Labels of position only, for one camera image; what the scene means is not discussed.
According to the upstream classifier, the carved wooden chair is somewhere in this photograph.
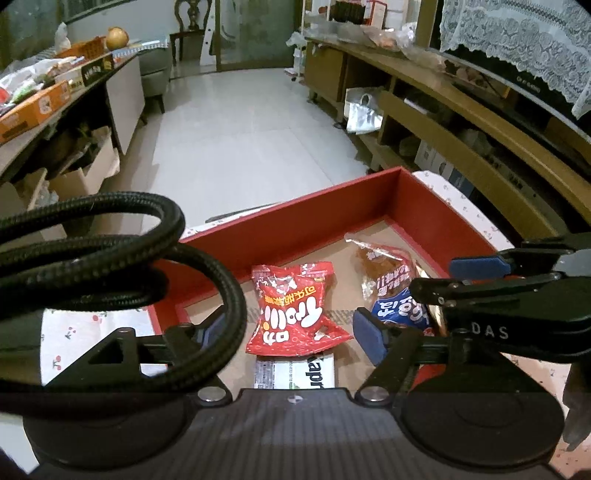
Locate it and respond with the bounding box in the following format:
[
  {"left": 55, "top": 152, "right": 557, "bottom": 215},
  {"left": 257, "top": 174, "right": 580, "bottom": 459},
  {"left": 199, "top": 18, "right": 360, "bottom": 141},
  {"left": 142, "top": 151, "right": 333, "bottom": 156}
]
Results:
[{"left": 170, "top": 0, "right": 214, "bottom": 65}]

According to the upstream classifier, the grey armchair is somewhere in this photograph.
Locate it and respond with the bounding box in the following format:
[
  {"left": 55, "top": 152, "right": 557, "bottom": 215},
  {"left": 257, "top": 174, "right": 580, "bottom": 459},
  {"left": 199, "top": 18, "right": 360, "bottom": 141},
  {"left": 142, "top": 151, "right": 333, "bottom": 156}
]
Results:
[{"left": 139, "top": 39, "right": 172, "bottom": 114}]

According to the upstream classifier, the long wooden cabinet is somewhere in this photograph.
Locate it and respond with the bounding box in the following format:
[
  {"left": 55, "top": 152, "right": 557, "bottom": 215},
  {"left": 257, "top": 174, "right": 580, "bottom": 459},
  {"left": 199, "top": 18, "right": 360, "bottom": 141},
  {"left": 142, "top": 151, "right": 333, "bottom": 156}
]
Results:
[{"left": 305, "top": 37, "right": 591, "bottom": 241}]

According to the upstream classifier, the blue snack packet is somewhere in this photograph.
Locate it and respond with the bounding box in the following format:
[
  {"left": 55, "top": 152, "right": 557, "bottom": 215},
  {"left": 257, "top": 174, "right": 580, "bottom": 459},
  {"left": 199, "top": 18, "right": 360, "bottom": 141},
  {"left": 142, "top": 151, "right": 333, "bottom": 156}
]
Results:
[{"left": 369, "top": 286, "right": 439, "bottom": 335}]

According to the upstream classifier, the black braided cable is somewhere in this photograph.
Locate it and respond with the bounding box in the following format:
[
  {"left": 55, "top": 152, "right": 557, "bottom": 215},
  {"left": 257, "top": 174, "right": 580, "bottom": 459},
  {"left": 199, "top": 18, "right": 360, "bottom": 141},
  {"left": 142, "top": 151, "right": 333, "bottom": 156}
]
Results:
[{"left": 0, "top": 193, "right": 247, "bottom": 393}]

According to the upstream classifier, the red snack packet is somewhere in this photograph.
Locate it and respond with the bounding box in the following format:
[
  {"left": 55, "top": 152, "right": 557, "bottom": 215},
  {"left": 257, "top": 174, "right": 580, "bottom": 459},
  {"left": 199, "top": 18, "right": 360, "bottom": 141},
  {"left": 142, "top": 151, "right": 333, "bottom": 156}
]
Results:
[{"left": 245, "top": 261, "right": 354, "bottom": 357}]

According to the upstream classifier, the white carton under cabinet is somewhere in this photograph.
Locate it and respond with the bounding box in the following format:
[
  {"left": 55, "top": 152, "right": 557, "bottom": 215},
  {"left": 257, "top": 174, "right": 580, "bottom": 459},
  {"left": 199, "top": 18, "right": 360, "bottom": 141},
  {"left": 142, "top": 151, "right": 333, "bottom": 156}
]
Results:
[{"left": 414, "top": 138, "right": 462, "bottom": 185}]

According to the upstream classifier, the orange flat carton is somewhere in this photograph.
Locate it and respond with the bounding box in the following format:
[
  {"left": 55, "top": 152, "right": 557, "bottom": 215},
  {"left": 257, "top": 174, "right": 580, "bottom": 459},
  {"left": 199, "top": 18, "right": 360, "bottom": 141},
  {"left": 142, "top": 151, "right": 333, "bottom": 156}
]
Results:
[{"left": 0, "top": 80, "right": 72, "bottom": 144}]

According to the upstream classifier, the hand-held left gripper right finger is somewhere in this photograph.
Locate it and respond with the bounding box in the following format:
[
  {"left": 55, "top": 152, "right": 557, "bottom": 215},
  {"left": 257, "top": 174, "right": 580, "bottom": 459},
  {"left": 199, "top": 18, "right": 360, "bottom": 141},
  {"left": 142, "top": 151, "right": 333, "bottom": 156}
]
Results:
[{"left": 353, "top": 310, "right": 455, "bottom": 408}]

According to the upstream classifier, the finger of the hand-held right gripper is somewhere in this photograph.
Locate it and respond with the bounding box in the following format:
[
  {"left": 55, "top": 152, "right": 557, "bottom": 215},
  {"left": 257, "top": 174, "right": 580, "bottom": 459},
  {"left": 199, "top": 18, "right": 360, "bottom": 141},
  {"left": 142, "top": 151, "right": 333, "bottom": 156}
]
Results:
[
  {"left": 450, "top": 233, "right": 591, "bottom": 283},
  {"left": 410, "top": 271, "right": 564, "bottom": 310}
]

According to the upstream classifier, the open cardboard box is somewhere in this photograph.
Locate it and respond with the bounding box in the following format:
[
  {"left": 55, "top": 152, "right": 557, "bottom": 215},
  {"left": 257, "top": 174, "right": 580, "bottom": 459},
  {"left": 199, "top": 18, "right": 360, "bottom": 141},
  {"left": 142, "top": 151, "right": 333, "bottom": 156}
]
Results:
[{"left": 48, "top": 127, "right": 122, "bottom": 197}]

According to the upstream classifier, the glass sliding door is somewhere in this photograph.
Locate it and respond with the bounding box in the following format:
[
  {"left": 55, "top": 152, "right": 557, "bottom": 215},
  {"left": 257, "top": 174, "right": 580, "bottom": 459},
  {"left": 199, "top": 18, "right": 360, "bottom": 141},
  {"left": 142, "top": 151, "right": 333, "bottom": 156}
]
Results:
[{"left": 217, "top": 0, "right": 302, "bottom": 71}]

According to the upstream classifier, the brown bun snack packet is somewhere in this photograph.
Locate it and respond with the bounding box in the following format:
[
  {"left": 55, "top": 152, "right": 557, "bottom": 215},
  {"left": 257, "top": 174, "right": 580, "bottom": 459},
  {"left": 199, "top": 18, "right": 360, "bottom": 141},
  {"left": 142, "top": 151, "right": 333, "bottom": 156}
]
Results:
[{"left": 344, "top": 233, "right": 430, "bottom": 301}]

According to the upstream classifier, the red cardboard box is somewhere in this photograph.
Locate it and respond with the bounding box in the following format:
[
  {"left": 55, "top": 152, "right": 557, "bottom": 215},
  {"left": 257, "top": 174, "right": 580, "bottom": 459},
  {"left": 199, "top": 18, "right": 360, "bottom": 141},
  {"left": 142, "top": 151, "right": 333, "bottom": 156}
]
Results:
[{"left": 147, "top": 167, "right": 502, "bottom": 391}]

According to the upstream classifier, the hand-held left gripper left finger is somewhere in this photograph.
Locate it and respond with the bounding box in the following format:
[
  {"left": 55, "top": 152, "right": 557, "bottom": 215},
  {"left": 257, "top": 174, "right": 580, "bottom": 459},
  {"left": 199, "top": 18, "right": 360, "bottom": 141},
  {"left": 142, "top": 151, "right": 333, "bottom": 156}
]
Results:
[{"left": 44, "top": 318, "right": 234, "bottom": 407}]

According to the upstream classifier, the black television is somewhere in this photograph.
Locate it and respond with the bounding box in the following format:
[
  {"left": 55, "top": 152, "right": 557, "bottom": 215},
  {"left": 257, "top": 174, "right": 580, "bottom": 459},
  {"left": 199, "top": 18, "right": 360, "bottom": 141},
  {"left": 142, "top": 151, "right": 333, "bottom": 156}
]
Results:
[{"left": 429, "top": 0, "right": 591, "bottom": 144}]

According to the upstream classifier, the white plastic bag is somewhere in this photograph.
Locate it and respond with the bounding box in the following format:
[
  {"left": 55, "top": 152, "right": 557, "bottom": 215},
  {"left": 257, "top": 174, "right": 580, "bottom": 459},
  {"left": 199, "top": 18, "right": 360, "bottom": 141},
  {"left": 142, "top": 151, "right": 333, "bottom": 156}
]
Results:
[{"left": 344, "top": 88, "right": 386, "bottom": 134}]

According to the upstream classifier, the white lace cloth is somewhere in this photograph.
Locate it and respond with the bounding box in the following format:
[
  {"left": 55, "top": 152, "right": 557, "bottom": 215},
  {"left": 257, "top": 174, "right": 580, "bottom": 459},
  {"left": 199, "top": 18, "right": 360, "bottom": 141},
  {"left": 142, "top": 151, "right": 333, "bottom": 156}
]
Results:
[{"left": 438, "top": 0, "right": 591, "bottom": 118}]

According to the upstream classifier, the white sideboard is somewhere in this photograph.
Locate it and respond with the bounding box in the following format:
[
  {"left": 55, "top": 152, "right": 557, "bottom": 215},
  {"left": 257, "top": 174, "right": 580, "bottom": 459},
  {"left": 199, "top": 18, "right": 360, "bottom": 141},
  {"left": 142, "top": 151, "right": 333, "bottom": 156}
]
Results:
[{"left": 0, "top": 46, "right": 148, "bottom": 232}]

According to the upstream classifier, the dark flat carton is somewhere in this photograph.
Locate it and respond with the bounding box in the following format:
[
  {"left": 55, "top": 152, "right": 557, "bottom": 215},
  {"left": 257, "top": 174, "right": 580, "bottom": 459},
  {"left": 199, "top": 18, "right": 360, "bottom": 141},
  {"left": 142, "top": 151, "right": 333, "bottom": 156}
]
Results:
[{"left": 69, "top": 53, "right": 116, "bottom": 88}]

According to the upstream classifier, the white printed packet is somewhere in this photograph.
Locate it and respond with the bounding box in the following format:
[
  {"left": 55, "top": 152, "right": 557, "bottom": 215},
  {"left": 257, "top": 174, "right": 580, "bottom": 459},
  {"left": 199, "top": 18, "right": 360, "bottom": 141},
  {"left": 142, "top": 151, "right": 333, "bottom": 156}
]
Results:
[{"left": 254, "top": 353, "right": 335, "bottom": 391}]

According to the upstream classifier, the clear plastic food bag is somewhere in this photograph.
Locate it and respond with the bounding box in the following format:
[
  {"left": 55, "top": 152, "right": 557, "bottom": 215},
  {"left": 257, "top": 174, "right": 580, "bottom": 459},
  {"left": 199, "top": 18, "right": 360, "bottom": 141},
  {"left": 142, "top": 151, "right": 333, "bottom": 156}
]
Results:
[{"left": 360, "top": 23, "right": 444, "bottom": 61}]

